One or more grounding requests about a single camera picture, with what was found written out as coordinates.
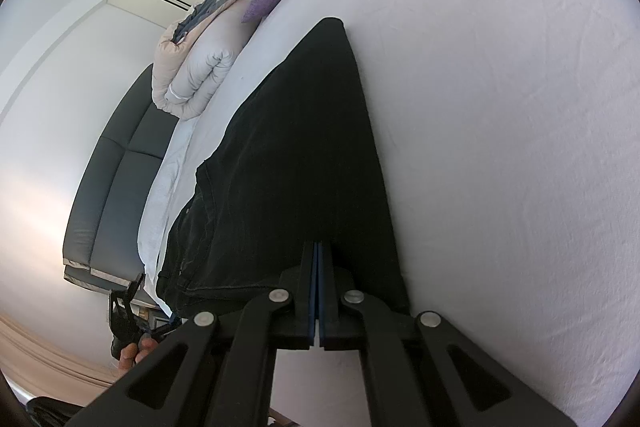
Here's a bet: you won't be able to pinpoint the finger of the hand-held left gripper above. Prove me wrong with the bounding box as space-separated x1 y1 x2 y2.
125 273 147 309

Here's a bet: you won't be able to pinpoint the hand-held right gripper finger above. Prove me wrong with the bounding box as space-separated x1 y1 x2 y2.
65 242 318 427
319 242 577 427

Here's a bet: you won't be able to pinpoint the black pants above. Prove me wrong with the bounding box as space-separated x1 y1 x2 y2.
155 17 414 317

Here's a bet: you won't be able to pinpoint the person's left hand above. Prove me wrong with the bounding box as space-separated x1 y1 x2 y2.
117 337 163 374

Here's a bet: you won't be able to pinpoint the grey-green padded headboard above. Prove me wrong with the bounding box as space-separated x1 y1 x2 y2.
62 62 182 294

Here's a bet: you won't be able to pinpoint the flat white pillow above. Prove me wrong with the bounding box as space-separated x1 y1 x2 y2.
137 119 197 314

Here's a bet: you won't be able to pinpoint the folded beige duvet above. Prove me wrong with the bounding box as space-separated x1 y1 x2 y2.
151 0 252 124

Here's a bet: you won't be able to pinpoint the bed with white sheet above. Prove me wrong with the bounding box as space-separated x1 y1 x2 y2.
137 0 640 427

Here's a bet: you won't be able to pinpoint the blue folded cloth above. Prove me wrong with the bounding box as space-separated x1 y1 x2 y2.
176 0 222 38

